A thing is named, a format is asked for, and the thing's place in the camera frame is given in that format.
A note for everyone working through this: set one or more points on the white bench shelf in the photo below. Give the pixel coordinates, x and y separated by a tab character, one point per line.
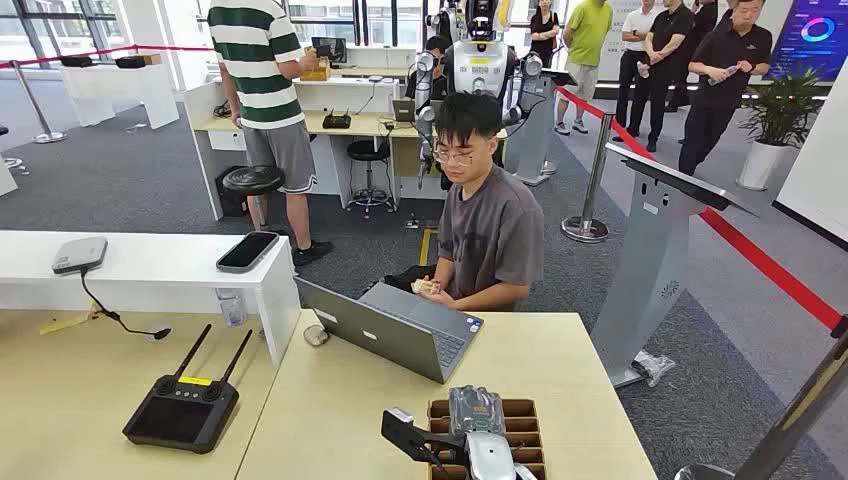
152	272

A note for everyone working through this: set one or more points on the clear plastic bottle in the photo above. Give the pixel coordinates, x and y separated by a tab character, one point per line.
232	308

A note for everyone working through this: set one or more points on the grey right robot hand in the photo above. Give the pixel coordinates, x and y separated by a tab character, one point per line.
477	401

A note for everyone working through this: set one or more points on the grey computer mouse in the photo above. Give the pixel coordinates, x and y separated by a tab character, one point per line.
315	335

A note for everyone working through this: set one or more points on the grey flat box device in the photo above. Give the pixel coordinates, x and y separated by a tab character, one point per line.
80	255

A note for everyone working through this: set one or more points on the potted plant white pot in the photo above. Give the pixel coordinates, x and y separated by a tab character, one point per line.
778	119

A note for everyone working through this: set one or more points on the black round stool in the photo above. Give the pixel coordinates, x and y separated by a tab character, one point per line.
254	180
369	156

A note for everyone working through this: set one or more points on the black monitor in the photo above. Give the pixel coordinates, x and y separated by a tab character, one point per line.
330	50

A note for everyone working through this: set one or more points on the yellow tape strip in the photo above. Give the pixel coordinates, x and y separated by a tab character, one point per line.
66	323

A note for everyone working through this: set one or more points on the silver humanoid robot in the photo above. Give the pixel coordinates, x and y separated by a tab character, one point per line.
478	63

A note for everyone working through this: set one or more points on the wooden top white desk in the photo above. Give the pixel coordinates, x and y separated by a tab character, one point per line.
344	126

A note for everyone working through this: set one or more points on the grey kiosk stand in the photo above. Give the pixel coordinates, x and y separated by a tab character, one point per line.
652	265
536	126

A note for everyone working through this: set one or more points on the seated person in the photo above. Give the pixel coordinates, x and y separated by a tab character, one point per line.
493	232

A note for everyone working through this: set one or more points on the blue display screen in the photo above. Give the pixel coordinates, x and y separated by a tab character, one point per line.
811	33

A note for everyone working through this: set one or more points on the black router with antennas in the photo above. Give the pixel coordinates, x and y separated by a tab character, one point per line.
336	120

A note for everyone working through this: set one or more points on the grey laptop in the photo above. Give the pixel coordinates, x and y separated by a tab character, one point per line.
378	334

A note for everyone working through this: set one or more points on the person in striped top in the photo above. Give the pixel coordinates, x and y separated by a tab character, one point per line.
262	86

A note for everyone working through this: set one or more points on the black remote controller with antennas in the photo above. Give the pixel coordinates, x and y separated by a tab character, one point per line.
182	411

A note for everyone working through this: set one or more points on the small cardboard box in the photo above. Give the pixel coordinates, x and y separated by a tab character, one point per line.
316	70

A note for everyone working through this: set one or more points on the clear plastic bag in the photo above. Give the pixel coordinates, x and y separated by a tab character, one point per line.
652	366

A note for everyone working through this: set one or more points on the white table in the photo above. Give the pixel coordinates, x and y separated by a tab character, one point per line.
122	89

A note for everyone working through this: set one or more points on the brown cardboard slotted card holder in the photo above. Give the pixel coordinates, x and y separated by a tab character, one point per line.
523	424

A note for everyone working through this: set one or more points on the black smartphone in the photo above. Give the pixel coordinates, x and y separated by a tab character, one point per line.
248	251

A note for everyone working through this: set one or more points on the red barrier belt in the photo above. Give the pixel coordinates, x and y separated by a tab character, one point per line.
99	52
748	248

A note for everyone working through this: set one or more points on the chrome stanchion post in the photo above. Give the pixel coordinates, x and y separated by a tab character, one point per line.
36	109
590	192
788	414

